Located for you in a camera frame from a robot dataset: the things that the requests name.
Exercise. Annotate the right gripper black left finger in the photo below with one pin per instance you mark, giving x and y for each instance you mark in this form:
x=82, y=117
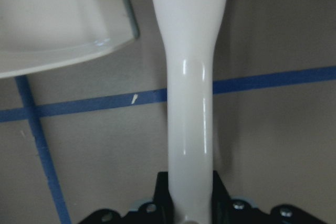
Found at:
x=159, y=210

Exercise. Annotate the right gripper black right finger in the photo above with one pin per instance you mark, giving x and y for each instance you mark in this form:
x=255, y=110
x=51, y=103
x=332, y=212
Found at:
x=226, y=209

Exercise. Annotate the white brush with dark bristles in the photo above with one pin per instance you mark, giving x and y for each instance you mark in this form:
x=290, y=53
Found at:
x=189, y=30

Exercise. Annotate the beige plastic dustpan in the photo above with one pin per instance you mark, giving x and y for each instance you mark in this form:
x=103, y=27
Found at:
x=39, y=35

